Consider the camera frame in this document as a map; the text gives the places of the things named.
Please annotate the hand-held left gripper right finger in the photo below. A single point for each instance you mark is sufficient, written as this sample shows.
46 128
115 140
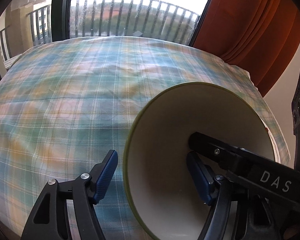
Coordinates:
197 175

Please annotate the orange curtain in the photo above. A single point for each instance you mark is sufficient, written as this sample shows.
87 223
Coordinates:
252 30

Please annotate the cream bowl with blue flowers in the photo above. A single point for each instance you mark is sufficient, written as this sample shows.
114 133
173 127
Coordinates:
165 142

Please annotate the plaid tablecloth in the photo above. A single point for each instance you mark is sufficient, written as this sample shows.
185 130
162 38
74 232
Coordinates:
65 105

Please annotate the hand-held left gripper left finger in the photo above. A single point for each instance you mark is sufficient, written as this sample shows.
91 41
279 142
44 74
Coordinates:
105 175

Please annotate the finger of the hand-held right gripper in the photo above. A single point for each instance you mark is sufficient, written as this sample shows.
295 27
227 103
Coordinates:
210 147

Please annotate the balcony railing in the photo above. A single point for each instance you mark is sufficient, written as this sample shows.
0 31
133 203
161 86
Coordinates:
130 15

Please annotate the black window frame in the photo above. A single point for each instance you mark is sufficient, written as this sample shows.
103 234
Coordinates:
61 10

